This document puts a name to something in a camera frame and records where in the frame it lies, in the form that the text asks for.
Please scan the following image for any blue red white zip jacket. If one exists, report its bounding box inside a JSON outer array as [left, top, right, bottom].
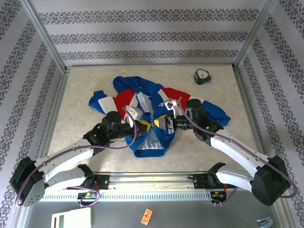
[[88, 75, 231, 159]]

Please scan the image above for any dark green table clock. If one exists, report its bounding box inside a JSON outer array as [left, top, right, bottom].
[[193, 68, 213, 86]]

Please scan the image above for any orange printed label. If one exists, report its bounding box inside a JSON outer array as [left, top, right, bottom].
[[141, 208, 152, 225]]

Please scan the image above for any white flat device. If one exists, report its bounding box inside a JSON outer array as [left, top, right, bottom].
[[51, 207, 92, 228]]

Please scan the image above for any blue grey stapler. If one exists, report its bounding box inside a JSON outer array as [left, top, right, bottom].
[[256, 216, 274, 228]]

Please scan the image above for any aluminium frame bar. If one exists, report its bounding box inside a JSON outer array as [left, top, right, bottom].
[[234, 0, 277, 68], [20, 0, 67, 72], [11, 68, 71, 228], [234, 66, 292, 228], [65, 63, 236, 69]]

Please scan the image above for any white slotted cable duct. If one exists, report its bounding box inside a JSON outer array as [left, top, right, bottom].
[[44, 189, 213, 203]]

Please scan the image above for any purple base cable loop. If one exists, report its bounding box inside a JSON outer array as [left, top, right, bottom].
[[76, 186, 102, 208], [211, 187, 238, 205]]

